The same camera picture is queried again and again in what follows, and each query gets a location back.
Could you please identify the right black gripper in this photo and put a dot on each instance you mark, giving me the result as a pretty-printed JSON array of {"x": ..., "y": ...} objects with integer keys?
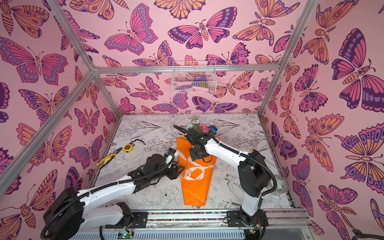
[{"x": 190, "y": 135}]

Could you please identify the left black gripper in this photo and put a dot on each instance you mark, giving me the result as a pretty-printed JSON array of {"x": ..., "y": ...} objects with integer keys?
[{"x": 173, "y": 172}]

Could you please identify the white ribbon bundle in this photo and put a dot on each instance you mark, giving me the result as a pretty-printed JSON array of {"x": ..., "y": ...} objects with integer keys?
[{"x": 191, "y": 167}]

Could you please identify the pink fake rose stem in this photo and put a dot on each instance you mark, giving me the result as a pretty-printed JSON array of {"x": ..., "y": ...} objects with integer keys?
[{"x": 204, "y": 128}]

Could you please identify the orange wrapping paper sheet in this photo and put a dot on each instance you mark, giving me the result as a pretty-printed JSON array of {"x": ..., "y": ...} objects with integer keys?
[{"x": 197, "y": 175}]

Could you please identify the blue fake flower stem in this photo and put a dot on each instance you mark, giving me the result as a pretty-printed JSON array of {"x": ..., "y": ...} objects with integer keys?
[{"x": 213, "y": 130}]

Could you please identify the white fake flower stem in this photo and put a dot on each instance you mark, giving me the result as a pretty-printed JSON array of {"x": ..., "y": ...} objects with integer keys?
[{"x": 195, "y": 124}]

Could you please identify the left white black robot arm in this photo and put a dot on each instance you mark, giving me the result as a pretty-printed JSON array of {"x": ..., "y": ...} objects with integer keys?
[{"x": 70, "y": 211}]

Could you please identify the yellow tape measure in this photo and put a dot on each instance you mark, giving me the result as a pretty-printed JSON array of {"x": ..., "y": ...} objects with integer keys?
[{"x": 130, "y": 146}]

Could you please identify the green circuit board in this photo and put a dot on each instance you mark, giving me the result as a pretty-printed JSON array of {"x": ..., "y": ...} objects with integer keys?
[{"x": 125, "y": 235}]

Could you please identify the clear tape roll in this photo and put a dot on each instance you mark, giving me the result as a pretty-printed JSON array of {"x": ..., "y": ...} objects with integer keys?
[{"x": 281, "y": 186}]

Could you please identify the yellow handled tool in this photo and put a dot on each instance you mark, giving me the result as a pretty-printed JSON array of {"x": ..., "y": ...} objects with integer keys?
[{"x": 108, "y": 158}]

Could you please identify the black handled screwdriver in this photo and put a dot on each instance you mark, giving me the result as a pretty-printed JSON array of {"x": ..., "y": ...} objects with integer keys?
[{"x": 270, "y": 162}]

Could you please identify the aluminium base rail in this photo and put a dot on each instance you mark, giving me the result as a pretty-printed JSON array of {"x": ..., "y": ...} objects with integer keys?
[{"x": 274, "y": 224}]

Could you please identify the white wire wall basket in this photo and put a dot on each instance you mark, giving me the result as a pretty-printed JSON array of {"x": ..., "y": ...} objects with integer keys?
[{"x": 194, "y": 77}]

